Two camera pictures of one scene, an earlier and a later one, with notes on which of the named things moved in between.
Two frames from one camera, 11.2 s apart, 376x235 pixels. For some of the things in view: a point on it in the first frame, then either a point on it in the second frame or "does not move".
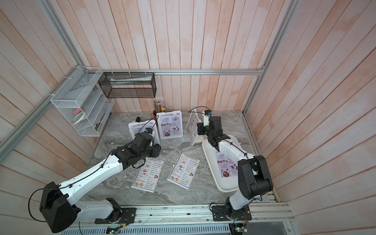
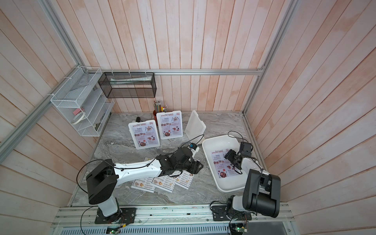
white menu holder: x=141 y=127 does not move
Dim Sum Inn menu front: x=184 y=171 does not move
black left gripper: x=156 y=150 -> x=195 y=167
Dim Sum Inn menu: x=191 y=129 -> x=164 y=182
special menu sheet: x=171 y=124 does not move
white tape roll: x=78 y=118 does not move
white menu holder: x=171 y=124 does not move
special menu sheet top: x=141 y=128 does not move
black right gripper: x=201 y=128 -> x=230 y=155
